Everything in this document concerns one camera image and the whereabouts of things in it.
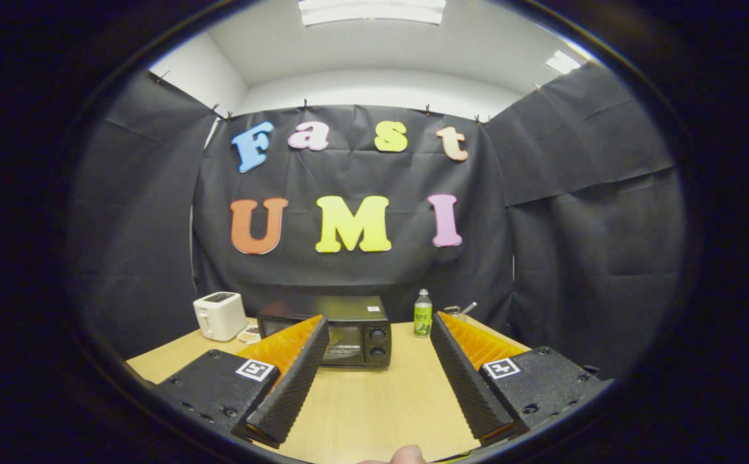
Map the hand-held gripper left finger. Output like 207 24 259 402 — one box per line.
149 314 330 449

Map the black toaster oven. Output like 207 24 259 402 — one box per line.
257 295 393 369

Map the white pop-up toaster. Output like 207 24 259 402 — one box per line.
193 291 248 342

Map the small ceiling light panel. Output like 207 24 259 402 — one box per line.
545 50 585 75

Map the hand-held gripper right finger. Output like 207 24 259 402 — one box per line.
430 311 615 447

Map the large ceiling light panel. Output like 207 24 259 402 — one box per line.
297 0 447 26

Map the green label bottle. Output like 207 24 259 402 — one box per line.
413 289 434 338

